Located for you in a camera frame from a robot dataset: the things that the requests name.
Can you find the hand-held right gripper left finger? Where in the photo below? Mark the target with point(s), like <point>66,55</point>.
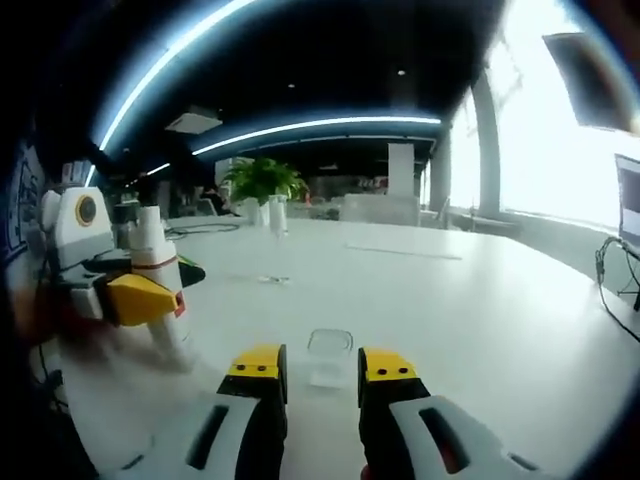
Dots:
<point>230,430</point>

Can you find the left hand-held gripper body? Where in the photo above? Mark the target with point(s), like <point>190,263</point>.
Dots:
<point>80,240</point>

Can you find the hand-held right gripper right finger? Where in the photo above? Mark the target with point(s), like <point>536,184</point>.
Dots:
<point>425,435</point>

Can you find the white pump bottle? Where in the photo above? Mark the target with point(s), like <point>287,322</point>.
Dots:
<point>150,235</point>

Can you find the person's right hand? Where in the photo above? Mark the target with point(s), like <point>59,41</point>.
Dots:
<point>367,472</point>

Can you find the white plant pot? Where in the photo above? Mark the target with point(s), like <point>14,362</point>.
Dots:
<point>257,212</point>

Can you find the green potted plant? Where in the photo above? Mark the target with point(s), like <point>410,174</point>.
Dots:
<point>265,177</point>

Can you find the ceiling air vent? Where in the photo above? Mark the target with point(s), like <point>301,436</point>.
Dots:
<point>194,122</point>

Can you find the long ceiling light strip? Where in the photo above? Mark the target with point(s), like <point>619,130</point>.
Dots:
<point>325,124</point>
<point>150,75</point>

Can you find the white low cabinet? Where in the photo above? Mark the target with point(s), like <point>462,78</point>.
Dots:
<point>380,210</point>

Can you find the window with white blinds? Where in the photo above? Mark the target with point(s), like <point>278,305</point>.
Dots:
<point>540,165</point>
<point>465,165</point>

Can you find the white framed monitor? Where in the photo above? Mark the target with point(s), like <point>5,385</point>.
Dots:
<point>630,200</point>

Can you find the dark wall screen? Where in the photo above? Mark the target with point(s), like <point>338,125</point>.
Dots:
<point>590,85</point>

